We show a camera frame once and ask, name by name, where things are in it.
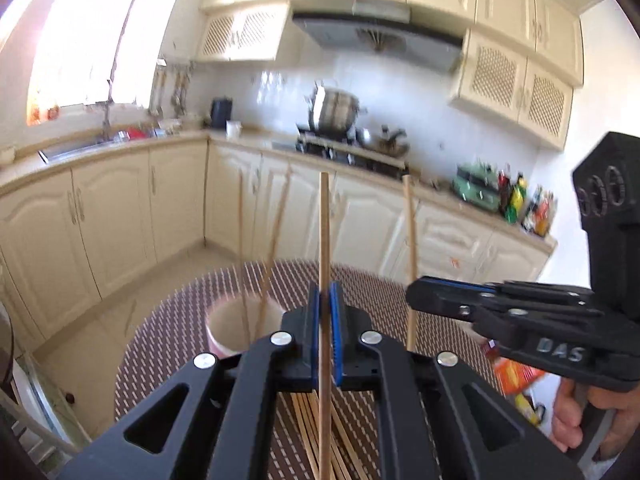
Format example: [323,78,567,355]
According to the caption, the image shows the yellow packet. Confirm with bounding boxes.
[515,392,546,428]

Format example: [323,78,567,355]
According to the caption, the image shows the red sauce bottle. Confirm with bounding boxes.
[535,191,558,238]

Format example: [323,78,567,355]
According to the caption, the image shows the green electric cooker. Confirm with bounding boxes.
[452,162,501,211]

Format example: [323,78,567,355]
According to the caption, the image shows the steel sink faucet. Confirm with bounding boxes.
[100,80,118,141]

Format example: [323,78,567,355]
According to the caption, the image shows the steel steamer pot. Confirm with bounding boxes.
[306,80,368,138]

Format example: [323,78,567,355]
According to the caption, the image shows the wall rail with hanging utensils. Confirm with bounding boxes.
[150,57,193,121]

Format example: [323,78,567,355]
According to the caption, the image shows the steel wok with black handle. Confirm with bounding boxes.
[357,125,411,157]

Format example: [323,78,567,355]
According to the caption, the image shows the grey range hood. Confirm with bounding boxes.
[291,10,463,73]

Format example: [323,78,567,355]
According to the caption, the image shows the green oil bottle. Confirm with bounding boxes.
[504,174,528,223]

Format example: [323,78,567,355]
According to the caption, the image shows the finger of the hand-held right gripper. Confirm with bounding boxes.
[416,277,597,307]
[405,282,605,320]

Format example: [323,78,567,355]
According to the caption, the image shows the pile of wooden chopsticks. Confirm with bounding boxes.
[290,392,371,480]

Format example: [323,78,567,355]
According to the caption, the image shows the person's right hand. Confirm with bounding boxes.
[552,379,640,453]

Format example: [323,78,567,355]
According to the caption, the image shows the black gas stove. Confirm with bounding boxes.
[272,132,408,173]

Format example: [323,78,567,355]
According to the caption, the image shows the dark electric kettle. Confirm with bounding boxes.
[210,97,234,129]

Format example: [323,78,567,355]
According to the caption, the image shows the dark soy sauce bottle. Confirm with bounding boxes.
[522,186,543,231]

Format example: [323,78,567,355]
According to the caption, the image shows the cream base kitchen cabinets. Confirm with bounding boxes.
[0,132,558,341]

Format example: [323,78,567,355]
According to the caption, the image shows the long wooden chopstick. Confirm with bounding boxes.
[255,165,293,341]
[402,175,420,352]
[318,172,332,480]

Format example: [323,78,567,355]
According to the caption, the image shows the cream lattice door cabinet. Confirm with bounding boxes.
[196,2,291,63]
[450,27,574,150]

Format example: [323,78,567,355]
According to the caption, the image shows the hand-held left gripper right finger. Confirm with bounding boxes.
[327,282,586,480]

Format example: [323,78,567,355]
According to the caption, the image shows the kitchen window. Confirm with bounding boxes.
[0,0,176,126]

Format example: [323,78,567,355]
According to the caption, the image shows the white pink cup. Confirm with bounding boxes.
[205,295,283,361]

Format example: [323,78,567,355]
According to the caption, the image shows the steel kitchen sink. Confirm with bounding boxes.
[39,132,126,163]

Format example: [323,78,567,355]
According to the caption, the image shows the orange snack packet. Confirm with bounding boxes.
[492,355,546,396]

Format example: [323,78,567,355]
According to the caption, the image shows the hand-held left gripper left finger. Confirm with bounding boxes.
[57,284,321,480]

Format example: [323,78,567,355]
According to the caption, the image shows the brown dotted tablecloth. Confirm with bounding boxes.
[114,259,506,480]

